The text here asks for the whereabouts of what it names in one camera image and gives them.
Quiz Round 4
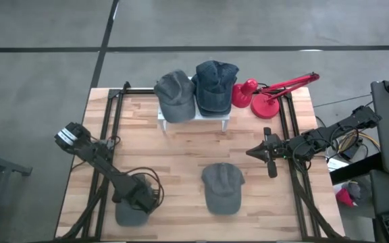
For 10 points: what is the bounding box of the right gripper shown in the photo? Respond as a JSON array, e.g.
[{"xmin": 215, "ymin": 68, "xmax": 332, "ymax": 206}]
[{"xmin": 246, "ymin": 127, "xmax": 292, "ymax": 179}]

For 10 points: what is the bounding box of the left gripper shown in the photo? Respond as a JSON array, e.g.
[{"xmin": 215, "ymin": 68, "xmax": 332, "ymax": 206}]
[{"xmin": 112, "ymin": 178, "xmax": 158, "ymax": 214}]

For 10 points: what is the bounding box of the grey baseball cap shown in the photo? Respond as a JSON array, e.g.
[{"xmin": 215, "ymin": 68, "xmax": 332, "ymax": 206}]
[
  {"xmin": 201, "ymin": 162, "xmax": 246, "ymax": 215},
  {"xmin": 114, "ymin": 173, "xmax": 155, "ymax": 227},
  {"xmin": 153, "ymin": 70, "xmax": 197, "ymax": 124}
]

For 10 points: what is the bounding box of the white perforated metal shelf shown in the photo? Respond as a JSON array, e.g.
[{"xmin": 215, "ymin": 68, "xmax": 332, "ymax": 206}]
[{"xmin": 157, "ymin": 76, "xmax": 231, "ymax": 133}]

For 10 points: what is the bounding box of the red desk lamp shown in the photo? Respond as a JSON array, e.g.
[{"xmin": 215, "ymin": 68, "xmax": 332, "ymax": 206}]
[{"xmin": 231, "ymin": 72, "xmax": 321, "ymax": 119}]

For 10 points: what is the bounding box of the white paper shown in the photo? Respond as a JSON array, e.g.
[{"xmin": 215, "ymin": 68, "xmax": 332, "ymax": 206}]
[{"xmin": 327, "ymin": 157, "xmax": 351, "ymax": 172}]

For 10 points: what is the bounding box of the black power adapter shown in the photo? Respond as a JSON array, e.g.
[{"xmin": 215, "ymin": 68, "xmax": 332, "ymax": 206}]
[{"xmin": 341, "ymin": 143, "xmax": 361, "ymax": 161}]

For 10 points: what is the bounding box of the black beam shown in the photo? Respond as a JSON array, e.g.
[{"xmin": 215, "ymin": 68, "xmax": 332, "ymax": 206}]
[{"xmin": 329, "ymin": 153, "xmax": 383, "ymax": 186}]

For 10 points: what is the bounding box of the red cloth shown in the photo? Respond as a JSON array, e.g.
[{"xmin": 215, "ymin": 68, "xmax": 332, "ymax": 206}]
[{"xmin": 335, "ymin": 187, "xmax": 357, "ymax": 208}]

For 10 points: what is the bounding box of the grey cloth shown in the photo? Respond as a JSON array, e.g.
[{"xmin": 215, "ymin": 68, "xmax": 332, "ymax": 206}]
[{"xmin": 346, "ymin": 181, "xmax": 369, "ymax": 200}]

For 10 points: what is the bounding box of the grey office chair base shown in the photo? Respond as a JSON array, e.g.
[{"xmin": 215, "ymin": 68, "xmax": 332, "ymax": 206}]
[{"xmin": 0, "ymin": 134, "xmax": 33, "ymax": 243}]

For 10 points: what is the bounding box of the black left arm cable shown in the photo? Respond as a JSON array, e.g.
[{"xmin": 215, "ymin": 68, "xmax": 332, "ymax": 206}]
[{"xmin": 126, "ymin": 166, "xmax": 165, "ymax": 212}]

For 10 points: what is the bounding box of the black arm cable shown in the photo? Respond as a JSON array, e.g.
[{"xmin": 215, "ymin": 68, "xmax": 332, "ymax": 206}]
[
  {"xmin": 291, "ymin": 124, "xmax": 363, "ymax": 163},
  {"xmin": 126, "ymin": 166, "xmax": 165, "ymax": 212}
]

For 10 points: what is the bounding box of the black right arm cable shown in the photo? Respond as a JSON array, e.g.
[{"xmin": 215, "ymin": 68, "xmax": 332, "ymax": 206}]
[{"xmin": 291, "ymin": 124, "xmax": 363, "ymax": 163}]

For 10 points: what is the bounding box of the black metal rig frame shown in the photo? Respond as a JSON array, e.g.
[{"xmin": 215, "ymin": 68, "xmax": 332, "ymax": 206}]
[{"xmin": 54, "ymin": 80, "xmax": 347, "ymax": 242}]

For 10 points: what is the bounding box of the yellow cable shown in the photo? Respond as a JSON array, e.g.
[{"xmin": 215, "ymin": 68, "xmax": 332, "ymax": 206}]
[{"xmin": 338, "ymin": 131, "xmax": 381, "ymax": 155}]

